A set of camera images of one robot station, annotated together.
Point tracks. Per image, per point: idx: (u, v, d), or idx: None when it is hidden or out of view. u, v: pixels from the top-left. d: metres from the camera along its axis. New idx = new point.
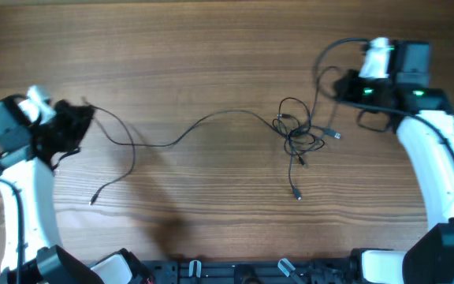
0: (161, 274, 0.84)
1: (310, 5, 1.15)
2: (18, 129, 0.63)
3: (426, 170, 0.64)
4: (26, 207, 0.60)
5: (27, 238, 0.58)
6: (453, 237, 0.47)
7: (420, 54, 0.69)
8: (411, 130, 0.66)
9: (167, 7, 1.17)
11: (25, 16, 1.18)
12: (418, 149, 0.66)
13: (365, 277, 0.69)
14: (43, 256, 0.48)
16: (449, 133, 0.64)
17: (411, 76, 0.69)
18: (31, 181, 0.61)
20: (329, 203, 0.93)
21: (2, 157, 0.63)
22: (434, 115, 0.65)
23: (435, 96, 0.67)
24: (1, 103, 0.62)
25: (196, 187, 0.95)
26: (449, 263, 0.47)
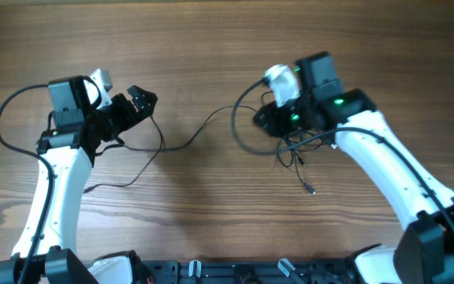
0: (161, 274, 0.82)
1: (310, 5, 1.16)
2: (76, 110, 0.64)
3: (375, 175, 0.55)
4: (56, 195, 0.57)
5: (45, 229, 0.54)
6: (428, 233, 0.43)
7: (326, 65, 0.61)
8: (348, 141, 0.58)
9: (167, 7, 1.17)
11: (25, 16, 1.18)
12: (362, 156, 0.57)
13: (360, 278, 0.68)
14: (52, 257, 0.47)
16: (382, 129, 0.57)
17: (325, 87, 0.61)
18: (69, 169, 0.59)
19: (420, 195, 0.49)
20: (329, 203, 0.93)
21: (52, 136, 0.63)
22: (359, 117, 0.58)
23: (355, 99, 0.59)
24: (68, 82, 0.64)
25: (195, 187, 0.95)
26: (433, 259, 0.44)
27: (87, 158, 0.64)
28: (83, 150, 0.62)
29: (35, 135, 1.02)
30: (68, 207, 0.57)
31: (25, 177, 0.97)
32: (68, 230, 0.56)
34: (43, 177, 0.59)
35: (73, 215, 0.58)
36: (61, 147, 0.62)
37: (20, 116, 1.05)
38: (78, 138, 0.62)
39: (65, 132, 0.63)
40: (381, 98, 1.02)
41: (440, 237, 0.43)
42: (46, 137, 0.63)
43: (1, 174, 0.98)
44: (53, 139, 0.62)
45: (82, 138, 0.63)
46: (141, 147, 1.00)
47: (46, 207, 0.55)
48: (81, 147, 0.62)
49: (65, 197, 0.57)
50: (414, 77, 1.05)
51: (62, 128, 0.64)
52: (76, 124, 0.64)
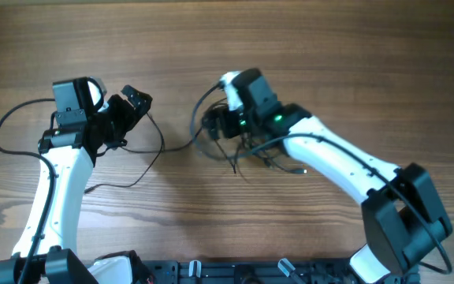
0: (161, 274, 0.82)
1: (309, 5, 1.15)
2: (79, 111, 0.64)
3: (326, 172, 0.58)
4: (57, 194, 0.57)
5: (46, 228, 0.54)
6: (380, 206, 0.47)
7: (261, 85, 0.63)
8: (293, 149, 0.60)
9: (168, 7, 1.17)
11: (26, 16, 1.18)
12: (310, 160, 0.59)
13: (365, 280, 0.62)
14: (52, 257, 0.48)
16: (321, 131, 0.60)
17: (268, 106, 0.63)
18: (71, 169, 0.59)
19: (366, 175, 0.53)
20: (329, 203, 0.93)
21: (54, 135, 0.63)
22: (297, 125, 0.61)
23: (292, 113, 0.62)
24: (72, 82, 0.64)
25: (195, 187, 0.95)
26: (393, 230, 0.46)
27: (90, 158, 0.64)
28: (84, 151, 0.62)
29: (35, 135, 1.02)
30: (68, 202, 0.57)
31: (25, 177, 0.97)
32: (68, 228, 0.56)
34: (44, 178, 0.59)
35: (73, 208, 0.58)
36: (64, 147, 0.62)
37: (20, 116, 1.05)
38: (80, 138, 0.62)
39: (65, 132, 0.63)
40: (381, 98, 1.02)
41: (392, 208, 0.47)
42: (49, 136, 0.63)
43: (1, 174, 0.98)
44: (55, 139, 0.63)
45: (85, 138, 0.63)
46: (141, 147, 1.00)
47: (46, 206, 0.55)
48: (83, 147, 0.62)
49: (65, 195, 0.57)
50: (414, 77, 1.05)
51: (65, 128, 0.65)
52: (78, 124, 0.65)
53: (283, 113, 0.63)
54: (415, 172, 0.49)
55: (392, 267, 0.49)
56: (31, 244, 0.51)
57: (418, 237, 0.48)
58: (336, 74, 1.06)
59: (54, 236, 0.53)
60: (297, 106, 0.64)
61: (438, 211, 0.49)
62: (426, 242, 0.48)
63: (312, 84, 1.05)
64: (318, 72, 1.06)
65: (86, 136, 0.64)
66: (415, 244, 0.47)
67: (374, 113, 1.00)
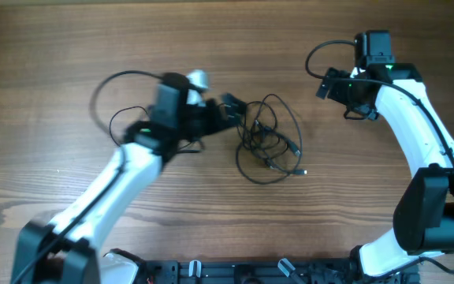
0: (161, 275, 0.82)
1: (310, 5, 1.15)
2: (172, 119, 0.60)
3: (403, 131, 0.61)
4: (117, 189, 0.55)
5: (89, 214, 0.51)
6: (435, 180, 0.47)
7: (383, 41, 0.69)
8: (386, 99, 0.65)
9: (167, 7, 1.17)
11: (24, 15, 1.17)
12: (395, 116, 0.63)
13: (365, 272, 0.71)
14: (78, 253, 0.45)
16: (422, 95, 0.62)
17: (379, 59, 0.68)
18: (138, 171, 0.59)
19: (437, 151, 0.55)
20: (329, 203, 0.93)
21: (141, 134, 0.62)
22: (405, 82, 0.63)
23: (404, 69, 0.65)
24: (177, 90, 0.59)
25: (195, 187, 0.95)
26: (433, 205, 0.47)
27: (160, 167, 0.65)
28: (158, 158, 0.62)
29: (35, 136, 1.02)
30: (121, 197, 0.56)
31: (25, 177, 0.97)
32: (107, 223, 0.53)
34: (111, 167, 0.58)
35: (120, 205, 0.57)
36: (140, 147, 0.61)
37: (20, 116, 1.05)
38: (161, 148, 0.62)
39: (152, 136, 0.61)
40: None
41: (445, 188, 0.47)
42: (137, 132, 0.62)
43: (1, 174, 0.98)
44: (139, 138, 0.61)
45: (163, 147, 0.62)
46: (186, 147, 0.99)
47: (102, 193, 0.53)
48: (159, 155, 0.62)
49: (122, 190, 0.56)
50: None
51: (152, 128, 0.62)
52: (168, 129, 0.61)
53: (394, 65, 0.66)
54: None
55: (407, 242, 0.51)
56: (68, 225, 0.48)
57: (444, 227, 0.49)
58: None
59: (92, 225, 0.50)
60: (411, 65, 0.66)
61: None
62: (448, 236, 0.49)
63: (311, 84, 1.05)
64: (318, 72, 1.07)
65: (165, 147, 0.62)
66: (439, 232, 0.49)
67: None
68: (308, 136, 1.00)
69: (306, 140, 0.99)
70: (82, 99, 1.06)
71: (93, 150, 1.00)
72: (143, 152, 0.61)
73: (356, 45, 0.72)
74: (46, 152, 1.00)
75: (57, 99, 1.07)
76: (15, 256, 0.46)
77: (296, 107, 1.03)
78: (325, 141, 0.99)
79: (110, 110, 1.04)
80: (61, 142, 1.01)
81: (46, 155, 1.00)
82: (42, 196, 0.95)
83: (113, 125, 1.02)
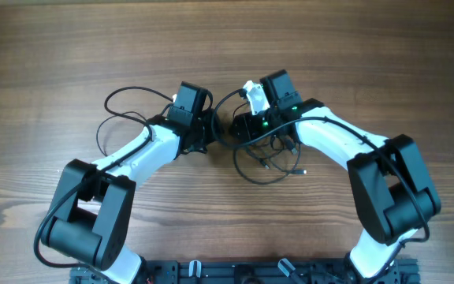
0: (161, 275, 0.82)
1: (310, 5, 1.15)
2: (188, 113, 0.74)
3: (329, 149, 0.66)
4: (146, 151, 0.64)
5: (127, 161, 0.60)
6: (363, 165, 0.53)
7: (284, 82, 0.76)
8: (305, 131, 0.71)
9: (167, 7, 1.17)
11: (25, 15, 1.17)
12: (319, 141, 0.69)
13: (365, 276, 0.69)
14: (120, 184, 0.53)
16: (327, 114, 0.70)
17: (288, 101, 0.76)
18: (161, 143, 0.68)
19: (357, 144, 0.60)
20: (329, 203, 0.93)
21: (164, 121, 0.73)
22: (310, 113, 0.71)
23: (308, 104, 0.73)
24: (197, 91, 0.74)
25: (195, 187, 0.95)
26: (373, 186, 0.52)
27: (176, 150, 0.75)
28: (177, 141, 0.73)
29: (35, 136, 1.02)
30: (150, 156, 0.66)
31: (25, 177, 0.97)
32: (138, 174, 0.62)
34: (141, 135, 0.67)
35: (148, 166, 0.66)
36: (165, 131, 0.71)
37: (20, 116, 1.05)
38: (180, 130, 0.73)
39: (172, 124, 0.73)
40: (381, 97, 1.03)
41: (374, 167, 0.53)
42: (160, 121, 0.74)
43: (1, 174, 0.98)
44: (161, 125, 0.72)
45: (182, 132, 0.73)
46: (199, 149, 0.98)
47: (136, 149, 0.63)
48: (179, 137, 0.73)
49: (151, 152, 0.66)
50: (414, 76, 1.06)
51: (173, 119, 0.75)
52: (183, 122, 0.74)
53: (299, 106, 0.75)
54: (402, 142, 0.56)
55: (378, 233, 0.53)
56: (108, 166, 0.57)
57: (400, 205, 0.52)
58: (335, 74, 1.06)
59: (128, 170, 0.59)
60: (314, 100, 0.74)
61: (421, 182, 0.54)
62: (407, 211, 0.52)
63: (310, 84, 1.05)
64: (318, 72, 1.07)
65: (184, 132, 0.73)
66: (398, 210, 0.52)
67: (373, 113, 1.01)
68: None
69: None
70: (82, 99, 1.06)
71: (93, 150, 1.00)
72: (165, 132, 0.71)
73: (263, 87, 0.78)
74: (46, 152, 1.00)
75: (57, 99, 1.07)
76: (62, 184, 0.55)
77: None
78: None
79: (110, 110, 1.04)
80: (61, 142, 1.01)
81: (46, 155, 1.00)
82: (42, 196, 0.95)
83: (113, 126, 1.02)
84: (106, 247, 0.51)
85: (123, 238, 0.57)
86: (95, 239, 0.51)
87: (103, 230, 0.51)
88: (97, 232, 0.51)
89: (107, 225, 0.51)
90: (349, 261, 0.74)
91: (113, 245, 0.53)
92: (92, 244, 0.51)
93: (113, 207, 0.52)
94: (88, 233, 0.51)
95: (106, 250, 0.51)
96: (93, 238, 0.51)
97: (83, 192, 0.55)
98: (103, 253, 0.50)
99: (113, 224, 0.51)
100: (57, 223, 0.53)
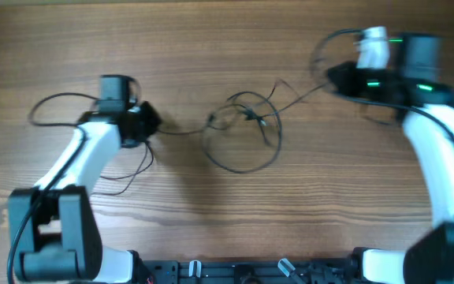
0: (161, 274, 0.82)
1: (310, 5, 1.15)
2: (118, 102, 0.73)
3: (433, 170, 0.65)
4: (84, 153, 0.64)
5: (68, 170, 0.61)
6: None
7: (424, 48, 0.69)
8: (418, 127, 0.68)
9: (167, 7, 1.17)
11: (25, 15, 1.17)
12: (426, 149, 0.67)
13: (366, 275, 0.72)
14: (66, 193, 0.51)
16: None
17: (420, 70, 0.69)
18: (101, 138, 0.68)
19: None
20: (329, 203, 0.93)
21: (93, 115, 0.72)
22: (438, 108, 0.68)
23: (444, 91, 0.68)
24: (119, 78, 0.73)
25: (195, 187, 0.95)
26: (450, 255, 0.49)
27: (117, 139, 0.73)
28: (114, 128, 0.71)
29: (35, 135, 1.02)
30: (92, 155, 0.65)
31: (25, 177, 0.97)
32: (87, 176, 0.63)
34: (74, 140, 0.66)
35: (94, 165, 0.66)
36: (97, 124, 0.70)
37: (20, 116, 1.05)
38: (113, 117, 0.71)
39: (102, 116, 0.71)
40: None
41: None
42: (87, 117, 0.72)
43: (1, 174, 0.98)
44: (92, 120, 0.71)
45: (117, 120, 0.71)
46: (199, 150, 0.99)
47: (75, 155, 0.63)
48: (115, 125, 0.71)
49: (91, 151, 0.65)
50: None
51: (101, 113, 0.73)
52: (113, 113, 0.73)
53: (433, 84, 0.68)
54: None
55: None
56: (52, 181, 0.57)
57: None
58: None
59: (73, 178, 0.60)
60: (447, 87, 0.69)
61: None
62: None
63: (310, 84, 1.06)
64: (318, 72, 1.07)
65: (119, 119, 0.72)
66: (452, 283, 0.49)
67: (373, 113, 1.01)
68: (307, 136, 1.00)
69: (305, 140, 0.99)
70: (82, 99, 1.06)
71: None
72: (98, 125, 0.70)
73: (397, 48, 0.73)
74: (46, 151, 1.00)
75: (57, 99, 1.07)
76: (11, 218, 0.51)
77: (296, 107, 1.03)
78: (325, 140, 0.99)
79: None
80: (61, 142, 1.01)
81: (46, 155, 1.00)
82: None
83: None
84: (84, 255, 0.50)
85: (98, 241, 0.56)
86: (71, 255, 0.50)
87: (76, 242, 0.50)
88: (69, 247, 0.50)
89: (76, 236, 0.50)
90: (359, 252, 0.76)
91: (92, 252, 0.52)
92: (70, 259, 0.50)
93: (73, 220, 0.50)
94: (62, 253, 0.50)
95: (85, 259, 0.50)
96: (68, 255, 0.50)
97: (39, 218, 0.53)
98: (84, 263, 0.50)
99: (82, 232, 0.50)
100: (27, 257, 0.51)
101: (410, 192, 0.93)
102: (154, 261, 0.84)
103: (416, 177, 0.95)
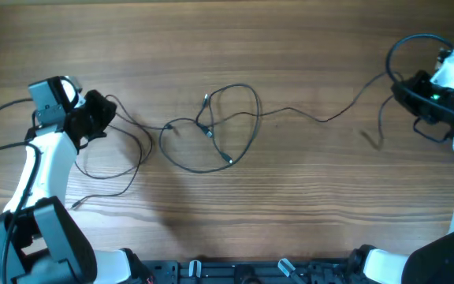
0: (161, 274, 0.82)
1: (310, 5, 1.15)
2: (58, 108, 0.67)
3: None
4: (43, 166, 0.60)
5: (33, 187, 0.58)
6: None
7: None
8: None
9: (167, 7, 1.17)
11: (25, 15, 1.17)
12: None
13: (366, 274, 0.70)
14: (39, 205, 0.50)
16: None
17: None
18: (57, 147, 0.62)
19: None
20: (329, 203, 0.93)
21: (39, 128, 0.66)
22: None
23: None
24: (46, 81, 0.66)
25: (195, 188, 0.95)
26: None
27: (72, 144, 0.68)
28: (66, 136, 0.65)
29: None
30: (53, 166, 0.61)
31: None
32: (55, 187, 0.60)
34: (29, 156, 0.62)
35: (59, 173, 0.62)
36: (47, 133, 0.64)
37: (20, 116, 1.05)
38: (61, 125, 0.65)
39: (48, 126, 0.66)
40: (381, 97, 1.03)
41: None
42: (33, 132, 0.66)
43: (1, 174, 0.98)
44: (40, 132, 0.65)
45: (66, 126, 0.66)
46: (199, 150, 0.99)
47: (35, 170, 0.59)
48: (65, 132, 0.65)
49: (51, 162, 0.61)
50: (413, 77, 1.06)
51: (46, 124, 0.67)
52: (58, 120, 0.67)
53: None
54: None
55: None
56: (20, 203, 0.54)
57: None
58: (335, 74, 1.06)
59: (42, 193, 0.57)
60: None
61: None
62: None
63: (310, 84, 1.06)
64: (318, 72, 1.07)
65: (67, 125, 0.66)
66: None
67: (373, 113, 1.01)
68: (307, 136, 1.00)
69: (305, 140, 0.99)
70: None
71: (91, 149, 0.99)
72: (50, 135, 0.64)
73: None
74: None
75: None
76: None
77: (296, 108, 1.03)
78: (325, 141, 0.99)
79: None
80: None
81: None
82: None
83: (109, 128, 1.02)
84: (77, 260, 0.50)
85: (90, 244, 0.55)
86: (63, 264, 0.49)
87: (63, 252, 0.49)
88: (59, 256, 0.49)
89: (61, 244, 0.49)
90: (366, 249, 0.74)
91: (84, 255, 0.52)
92: (64, 267, 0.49)
93: (53, 231, 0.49)
94: (54, 263, 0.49)
95: (79, 263, 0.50)
96: (61, 264, 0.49)
97: (19, 241, 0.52)
98: (80, 267, 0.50)
99: (66, 238, 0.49)
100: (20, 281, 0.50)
101: (410, 192, 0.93)
102: (154, 261, 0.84)
103: (416, 177, 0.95)
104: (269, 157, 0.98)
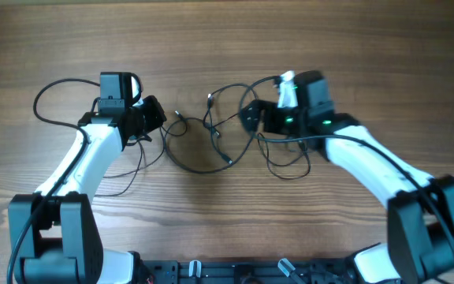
0: (161, 274, 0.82)
1: (310, 5, 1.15)
2: (120, 102, 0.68)
3: (365, 179, 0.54)
4: (86, 157, 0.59)
5: (70, 175, 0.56)
6: (407, 206, 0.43)
7: (321, 87, 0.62)
8: (334, 151, 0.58)
9: (168, 7, 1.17)
11: (25, 15, 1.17)
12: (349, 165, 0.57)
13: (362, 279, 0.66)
14: (69, 200, 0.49)
16: (366, 136, 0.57)
17: (321, 109, 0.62)
18: (103, 141, 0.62)
19: (399, 180, 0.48)
20: (329, 203, 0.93)
21: (96, 117, 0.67)
22: (345, 130, 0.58)
23: (342, 120, 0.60)
24: (117, 75, 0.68)
25: (195, 187, 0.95)
26: (414, 232, 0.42)
27: (120, 140, 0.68)
28: (117, 132, 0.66)
29: (35, 135, 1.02)
30: (94, 160, 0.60)
31: (25, 177, 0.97)
32: (88, 184, 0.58)
34: (76, 141, 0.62)
35: (95, 170, 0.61)
36: (99, 125, 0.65)
37: (20, 116, 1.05)
38: (116, 119, 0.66)
39: (106, 117, 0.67)
40: (381, 98, 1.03)
41: (418, 208, 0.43)
42: (90, 118, 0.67)
43: (0, 174, 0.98)
44: (94, 121, 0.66)
45: (120, 122, 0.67)
46: (199, 150, 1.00)
47: (77, 159, 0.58)
48: (117, 128, 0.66)
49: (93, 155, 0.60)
50: (413, 77, 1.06)
51: (104, 113, 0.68)
52: (117, 112, 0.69)
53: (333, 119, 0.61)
54: (448, 181, 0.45)
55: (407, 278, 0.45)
56: (53, 187, 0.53)
57: (437, 252, 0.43)
58: (335, 74, 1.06)
59: (74, 184, 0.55)
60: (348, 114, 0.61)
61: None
62: (442, 259, 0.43)
63: None
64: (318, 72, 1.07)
65: (122, 121, 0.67)
66: (433, 256, 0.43)
67: (373, 113, 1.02)
68: None
69: None
70: (82, 99, 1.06)
71: None
72: (102, 128, 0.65)
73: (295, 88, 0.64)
74: (45, 151, 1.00)
75: (57, 99, 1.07)
76: (12, 224, 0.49)
77: None
78: None
79: None
80: (61, 142, 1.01)
81: (46, 155, 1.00)
82: None
83: None
84: (84, 263, 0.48)
85: (101, 248, 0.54)
86: (71, 262, 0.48)
87: (75, 251, 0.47)
88: (69, 254, 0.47)
89: (76, 244, 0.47)
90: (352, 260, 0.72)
91: (93, 259, 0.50)
92: (70, 266, 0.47)
93: (72, 229, 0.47)
94: (65, 259, 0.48)
95: (85, 265, 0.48)
96: (68, 261, 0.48)
97: (39, 223, 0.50)
98: (85, 270, 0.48)
99: (81, 238, 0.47)
100: (27, 263, 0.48)
101: None
102: (154, 261, 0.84)
103: None
104: (269, 156, 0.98)
